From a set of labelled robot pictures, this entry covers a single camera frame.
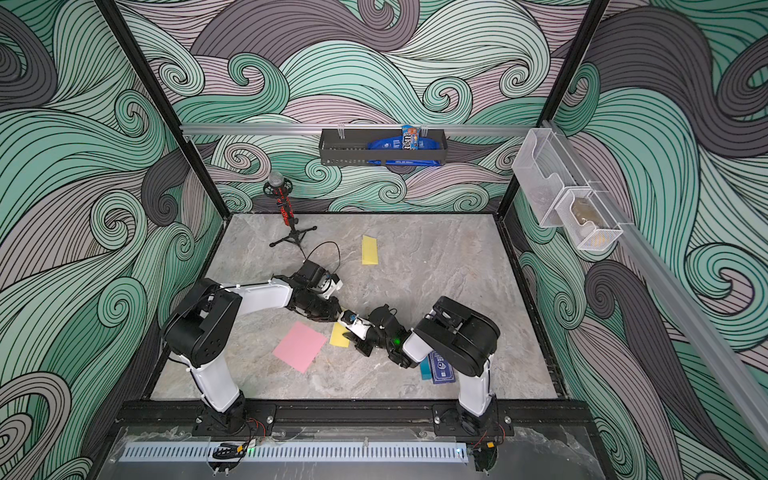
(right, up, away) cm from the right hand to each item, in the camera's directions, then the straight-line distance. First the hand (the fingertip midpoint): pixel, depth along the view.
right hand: (350, 328), depth 90 cm
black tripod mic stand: (-22, +29, +16) cm, 40 cm away
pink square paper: (-15, -4, -4) cm, 16 cm away
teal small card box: (+22, -8, -9) cm, 25 cm away
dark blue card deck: (+26, -8, -11) cm, 29 cm away
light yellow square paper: (+6, +23, +18) cm, 30 cm away
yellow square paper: (-4, -2, -3) cm, 5 cm away
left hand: (-2, +4, 0) cm, 5 cm away
